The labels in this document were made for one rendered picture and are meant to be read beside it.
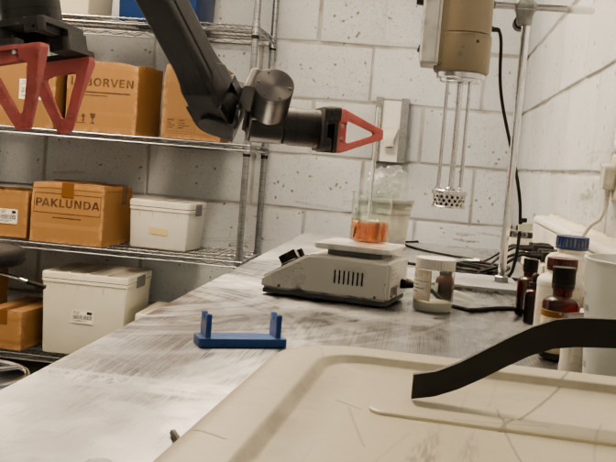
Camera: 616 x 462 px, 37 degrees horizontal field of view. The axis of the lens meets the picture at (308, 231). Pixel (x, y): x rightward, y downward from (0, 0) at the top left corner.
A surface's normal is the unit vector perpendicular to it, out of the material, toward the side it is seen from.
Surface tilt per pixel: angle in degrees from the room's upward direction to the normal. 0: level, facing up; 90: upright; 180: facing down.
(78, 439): 0
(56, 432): 0
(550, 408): 1
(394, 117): 90
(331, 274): 90
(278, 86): 57
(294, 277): 90
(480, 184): 90
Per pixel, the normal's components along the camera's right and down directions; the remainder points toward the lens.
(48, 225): -0.16, 0.00
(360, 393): 0.09, -0.99
